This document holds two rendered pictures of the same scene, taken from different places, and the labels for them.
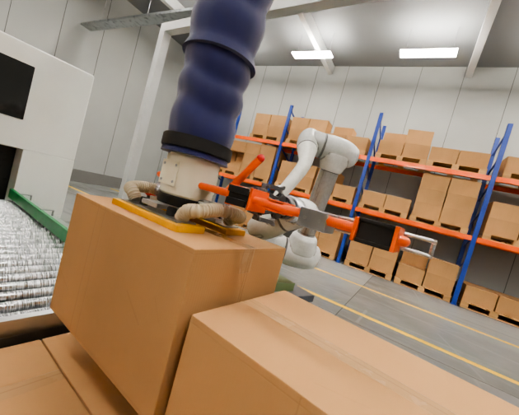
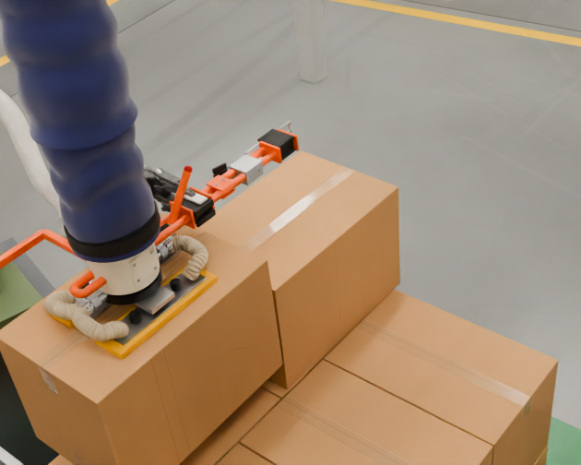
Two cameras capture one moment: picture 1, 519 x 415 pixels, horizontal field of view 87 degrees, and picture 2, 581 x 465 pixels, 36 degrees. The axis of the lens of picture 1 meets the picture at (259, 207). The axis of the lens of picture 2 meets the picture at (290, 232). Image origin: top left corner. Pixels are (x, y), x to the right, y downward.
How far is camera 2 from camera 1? 2.36 m
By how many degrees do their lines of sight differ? 81
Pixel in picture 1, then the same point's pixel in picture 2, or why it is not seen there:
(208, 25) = (124, 106)
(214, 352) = (295, 284)
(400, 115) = not seen: outside the picture
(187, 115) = (146, 203)
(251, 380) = (315, 266)
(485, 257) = not seen: outside the picture
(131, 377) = (258, 372)
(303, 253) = not seen: outside the picture
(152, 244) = (233, 299)
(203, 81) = (139, 160)
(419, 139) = not seen: outside the picture
